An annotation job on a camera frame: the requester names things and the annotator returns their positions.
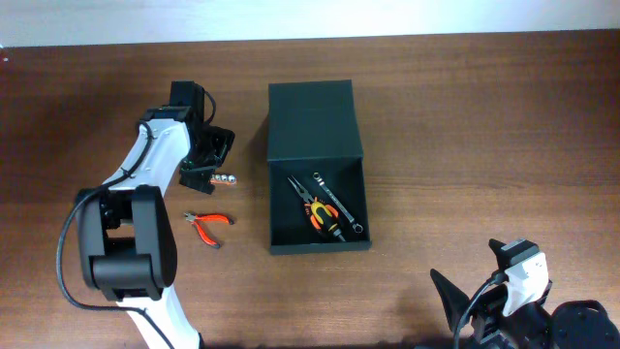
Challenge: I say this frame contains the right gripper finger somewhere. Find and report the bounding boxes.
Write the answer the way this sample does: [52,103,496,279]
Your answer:
[430,269,471,333]
[488,238,506,262]

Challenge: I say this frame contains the orange socket bit rail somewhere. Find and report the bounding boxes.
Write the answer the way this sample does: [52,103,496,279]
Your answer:
[209,174,237,185]

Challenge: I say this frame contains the small red cutting pliers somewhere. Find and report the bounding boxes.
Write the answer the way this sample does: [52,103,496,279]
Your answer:
[184,211,234,249]

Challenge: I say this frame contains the orange black needle-nose pliers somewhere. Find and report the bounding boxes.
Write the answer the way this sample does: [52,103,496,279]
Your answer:
[288,175,326,233]

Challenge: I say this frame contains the silver combination wrench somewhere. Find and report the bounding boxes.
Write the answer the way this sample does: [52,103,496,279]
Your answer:
[313,172,364,234]

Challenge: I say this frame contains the yellow black screwdriver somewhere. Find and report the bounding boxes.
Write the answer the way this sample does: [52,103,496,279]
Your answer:
[309,201,346,242]

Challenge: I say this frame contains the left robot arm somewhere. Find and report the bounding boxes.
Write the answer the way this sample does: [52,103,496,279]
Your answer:
[61,80,234,348]

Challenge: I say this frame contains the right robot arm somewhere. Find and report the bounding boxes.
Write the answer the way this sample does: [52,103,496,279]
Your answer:
[430,238,619,349]

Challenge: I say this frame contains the dark green open box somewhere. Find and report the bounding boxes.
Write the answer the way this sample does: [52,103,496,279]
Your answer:
[266,79,372,255]

